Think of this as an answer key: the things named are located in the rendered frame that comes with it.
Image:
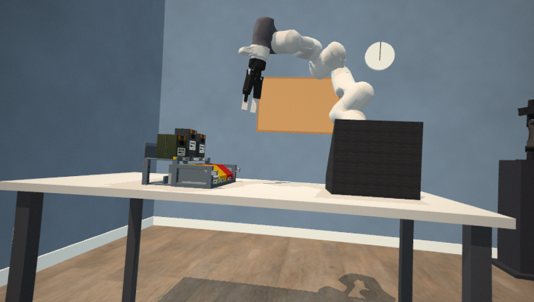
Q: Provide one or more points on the yellow bin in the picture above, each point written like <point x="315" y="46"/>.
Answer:
<point x="220" y="172"/>

